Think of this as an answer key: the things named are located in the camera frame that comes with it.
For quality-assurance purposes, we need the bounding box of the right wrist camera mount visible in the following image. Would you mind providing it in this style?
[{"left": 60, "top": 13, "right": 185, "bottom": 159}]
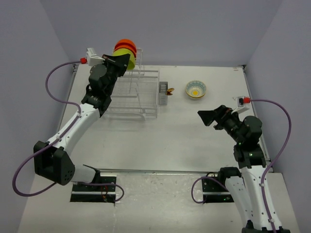
[{"left": 232, "top": 96, "right": 250, "bottom": 114}]

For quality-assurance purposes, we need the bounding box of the rear orange bowl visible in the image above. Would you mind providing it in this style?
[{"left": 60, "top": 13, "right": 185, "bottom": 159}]
[{"left": 116, "top": 39, "right": 135, "bottom": 45}]

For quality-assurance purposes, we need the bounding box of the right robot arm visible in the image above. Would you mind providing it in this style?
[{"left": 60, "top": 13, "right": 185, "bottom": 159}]
[{"left": 198, "top": 105, "right": 289, "bottom": 233}]

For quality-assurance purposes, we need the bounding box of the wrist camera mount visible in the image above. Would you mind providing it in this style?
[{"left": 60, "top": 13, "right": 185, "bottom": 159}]
[
  {"left": 80, "top": 48, "right": 104, "bottom": 67},
  {"left": 232, "top": 96, "right": 250, "bottom": 114}
]

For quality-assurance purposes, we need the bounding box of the front orange bowl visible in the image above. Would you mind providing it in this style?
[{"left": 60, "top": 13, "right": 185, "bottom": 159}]
[{"left": 114, "top": 43, "right": 137, "bottom": 56}]

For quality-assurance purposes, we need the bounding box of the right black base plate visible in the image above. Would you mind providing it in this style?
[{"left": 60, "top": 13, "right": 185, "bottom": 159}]
[{"left": 202, "top": 179, "right": 234, "bottom": 203}]

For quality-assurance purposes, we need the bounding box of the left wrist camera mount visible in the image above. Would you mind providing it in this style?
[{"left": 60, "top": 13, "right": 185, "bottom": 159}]
[{"left": 80, "top": 48, "right": 104, "bottom": 67}]

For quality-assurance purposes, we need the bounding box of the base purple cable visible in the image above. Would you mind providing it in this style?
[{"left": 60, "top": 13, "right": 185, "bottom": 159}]
[
  {"left": 191, "top": 176, "right": 229, "bottom": 204},
  {"left": 82, "top": 182, "right": 125, "bottom": 202}
]

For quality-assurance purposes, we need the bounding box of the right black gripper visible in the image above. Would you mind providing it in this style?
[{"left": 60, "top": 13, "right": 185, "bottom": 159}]
[{"left": 198, "top": 104, "right": 244, "bottom": 144}]

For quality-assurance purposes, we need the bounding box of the white wire dish rack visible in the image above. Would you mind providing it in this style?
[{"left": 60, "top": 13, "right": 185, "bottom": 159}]
[{"left": 103, "top": 48, "right": 159, "bottom": 121}]

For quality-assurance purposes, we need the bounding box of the orange bowl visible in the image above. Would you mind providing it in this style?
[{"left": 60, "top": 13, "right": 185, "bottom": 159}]
[
  {"left": 116, "top": 39, "right": 135, "bottom": 45},
  {"left": 114, "top": 43, "right": 137, "bottom": 56}
]

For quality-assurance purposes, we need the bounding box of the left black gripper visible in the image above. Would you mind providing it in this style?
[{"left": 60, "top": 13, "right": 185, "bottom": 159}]
[{"left": 100, "top": 53, "right": 130, "bottom": 95}]

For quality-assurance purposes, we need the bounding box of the grey cutlery holder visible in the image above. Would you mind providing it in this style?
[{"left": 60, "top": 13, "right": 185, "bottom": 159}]
[{"left": 158, "top": 82, "right": 168, "bottom": 105}]

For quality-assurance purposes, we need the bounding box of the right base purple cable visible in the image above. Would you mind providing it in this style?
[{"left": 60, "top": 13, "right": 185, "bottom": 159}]
[{"left": 191, "top": 176, "right": 229, "bottom": 204}]

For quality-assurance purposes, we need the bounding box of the white floral ceramic bowl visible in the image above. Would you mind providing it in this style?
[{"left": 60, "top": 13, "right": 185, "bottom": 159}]
[{"left": 187, "top": 93, "right": 205, "bottom": 100}]

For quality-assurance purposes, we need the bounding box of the yellow sun pattern bowl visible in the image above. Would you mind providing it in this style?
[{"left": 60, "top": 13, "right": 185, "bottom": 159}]
[{"left": 185, "top": 80, "right": 207, "bottom": 96}]

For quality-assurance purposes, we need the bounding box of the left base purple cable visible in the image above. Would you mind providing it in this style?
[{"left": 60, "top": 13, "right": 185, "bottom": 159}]
[{"left": 82, "top": 182, "right": 125, "bottom": 202}]

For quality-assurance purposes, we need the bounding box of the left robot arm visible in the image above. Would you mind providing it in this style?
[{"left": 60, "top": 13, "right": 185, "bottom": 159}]
[{"left": 34, "top": 54, "right": 130, "bottom": 191}]

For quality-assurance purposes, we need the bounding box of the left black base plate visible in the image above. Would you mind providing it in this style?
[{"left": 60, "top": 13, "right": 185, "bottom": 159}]
[{"left": 70, "top": 184, "right": 116, "bottom": 203}]

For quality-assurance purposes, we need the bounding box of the lime green bowl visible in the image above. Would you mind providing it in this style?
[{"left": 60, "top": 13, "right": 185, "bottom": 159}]
[
  {"left": 127, "top": 55, "right": 136, "bottom": 70},
  {"left": 112, "top": 48, "right": 135, "bottom": 57}
]

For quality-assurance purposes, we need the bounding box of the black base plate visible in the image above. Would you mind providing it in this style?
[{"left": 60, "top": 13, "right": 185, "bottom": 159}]
[
  {"left": 70, "top": 184, "right": 116, "bottom": 203},
  {"left": 202, "top": 179, "right": 234, "bottom": 203}
]

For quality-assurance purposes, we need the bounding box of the small brown object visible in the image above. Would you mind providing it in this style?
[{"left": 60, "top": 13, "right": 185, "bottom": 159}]
[{"left": 165, "top": 88, "right": 174, "bottom": 96}]

